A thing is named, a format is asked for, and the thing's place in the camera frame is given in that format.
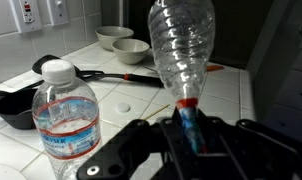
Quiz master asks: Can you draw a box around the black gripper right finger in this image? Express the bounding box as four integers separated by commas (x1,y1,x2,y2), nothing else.
196,109,302,180

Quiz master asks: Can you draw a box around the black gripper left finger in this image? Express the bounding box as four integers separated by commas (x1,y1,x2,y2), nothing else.
75,114,196,180

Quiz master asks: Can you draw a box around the white bottle cap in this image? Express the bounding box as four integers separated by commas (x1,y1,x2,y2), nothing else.
115,102,132,114

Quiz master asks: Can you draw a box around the capped clear water bottle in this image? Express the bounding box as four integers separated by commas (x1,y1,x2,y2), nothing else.
31,59,103,180

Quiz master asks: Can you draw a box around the black slotted spatula red band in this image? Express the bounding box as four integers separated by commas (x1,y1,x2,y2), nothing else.
75,68,165,89

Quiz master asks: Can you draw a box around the beige ceramic bowl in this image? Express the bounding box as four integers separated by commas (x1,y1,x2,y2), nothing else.
95,25,135,52
111,38,151,66

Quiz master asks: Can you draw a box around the black measuring cup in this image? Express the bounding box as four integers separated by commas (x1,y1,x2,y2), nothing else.
0,88,39,131

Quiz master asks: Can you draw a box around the black plastic ladle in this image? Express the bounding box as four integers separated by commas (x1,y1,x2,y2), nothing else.
10,54,81,93

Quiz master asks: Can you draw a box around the white power outlet plate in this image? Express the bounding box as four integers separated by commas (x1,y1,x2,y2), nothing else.
9,0,44,35

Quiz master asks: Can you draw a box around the white light switch plate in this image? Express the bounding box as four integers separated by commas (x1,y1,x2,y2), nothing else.
45,0,71,27

